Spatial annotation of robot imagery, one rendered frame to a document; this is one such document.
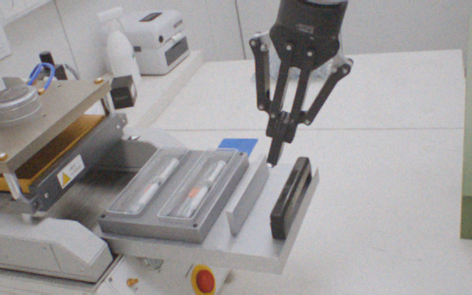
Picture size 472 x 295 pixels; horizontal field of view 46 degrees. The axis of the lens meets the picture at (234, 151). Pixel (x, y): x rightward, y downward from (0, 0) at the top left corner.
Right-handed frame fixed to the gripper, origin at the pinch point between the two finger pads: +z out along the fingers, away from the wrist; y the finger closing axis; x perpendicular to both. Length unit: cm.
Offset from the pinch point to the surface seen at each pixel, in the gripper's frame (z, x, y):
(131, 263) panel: 24.2, -9.0, -16.0
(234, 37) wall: 99, 230, -70
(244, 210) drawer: 11.0, -3.7, -1.8
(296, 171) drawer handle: 6.5, 2.9, 3.2
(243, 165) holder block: 12.4, 7.9, -5.5
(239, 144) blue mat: 42, 52, -16
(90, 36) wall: 47, 91, -83
